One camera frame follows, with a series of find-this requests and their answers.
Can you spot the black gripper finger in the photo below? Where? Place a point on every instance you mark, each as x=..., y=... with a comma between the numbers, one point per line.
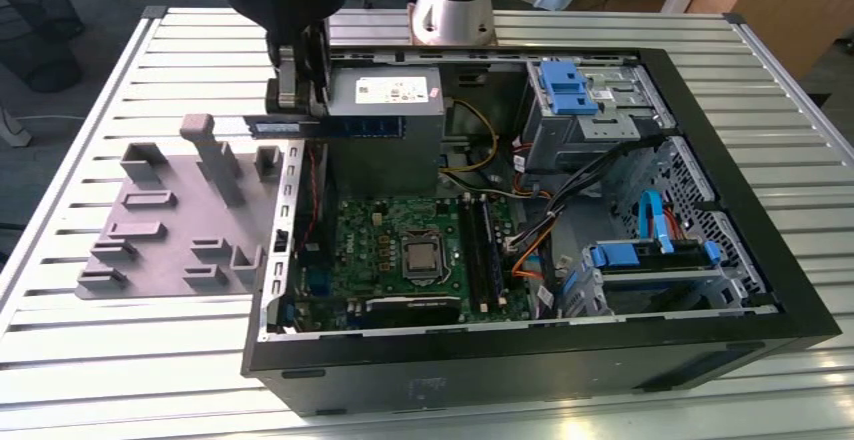
x=321, y=75

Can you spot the RAM stick with black chips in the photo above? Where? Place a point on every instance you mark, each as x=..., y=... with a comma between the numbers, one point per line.
x=494, y=245
x=367, y=127

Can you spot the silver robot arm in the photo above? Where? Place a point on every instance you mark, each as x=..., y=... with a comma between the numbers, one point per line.
x=454, y=15

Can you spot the black RAM slot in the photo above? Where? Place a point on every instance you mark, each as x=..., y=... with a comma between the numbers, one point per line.
x=473, y=245

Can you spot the grey power supply unit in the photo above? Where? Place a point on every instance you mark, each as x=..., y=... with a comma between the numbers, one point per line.
x=381, y=160

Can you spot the beige power connector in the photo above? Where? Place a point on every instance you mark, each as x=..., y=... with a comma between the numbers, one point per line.
x=377, y=218

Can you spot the black mesh waste bin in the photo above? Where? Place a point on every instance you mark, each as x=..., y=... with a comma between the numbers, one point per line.
x=40, y=35

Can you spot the silver CPU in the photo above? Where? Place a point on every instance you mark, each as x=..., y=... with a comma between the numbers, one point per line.
x=422, y=257

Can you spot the green motherboard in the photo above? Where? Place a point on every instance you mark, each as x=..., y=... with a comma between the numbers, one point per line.
x=363, y=270

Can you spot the blue board connector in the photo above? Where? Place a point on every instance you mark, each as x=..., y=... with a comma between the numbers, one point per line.
x=319, y=282

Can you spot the grey metal drive cage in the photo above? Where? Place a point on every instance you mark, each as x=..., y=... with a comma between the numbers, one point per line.
x=601, y=132

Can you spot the white desk foot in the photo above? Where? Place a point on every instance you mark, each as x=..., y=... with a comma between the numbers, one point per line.
x=14, y=130

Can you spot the grey parts rack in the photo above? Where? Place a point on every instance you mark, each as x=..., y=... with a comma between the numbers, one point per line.
x=156, y=280

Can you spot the black graphics card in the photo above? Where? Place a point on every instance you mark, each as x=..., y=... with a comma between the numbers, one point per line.
x=407, y=310

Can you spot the hard disk in blue carrier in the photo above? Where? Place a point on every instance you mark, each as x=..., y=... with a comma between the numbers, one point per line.
x=617, y=255

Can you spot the black PC case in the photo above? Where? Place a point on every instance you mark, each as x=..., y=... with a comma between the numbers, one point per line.
x=467, y=365

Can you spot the grey metal disk bay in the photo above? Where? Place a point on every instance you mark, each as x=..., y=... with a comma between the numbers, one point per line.
x=668, y=276

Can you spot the wooden cabinet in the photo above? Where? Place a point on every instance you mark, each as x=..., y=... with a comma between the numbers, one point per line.
x=788, y=10

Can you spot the blue plastic drive bracket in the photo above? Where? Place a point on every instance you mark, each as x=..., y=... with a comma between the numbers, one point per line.
x=563, y=85

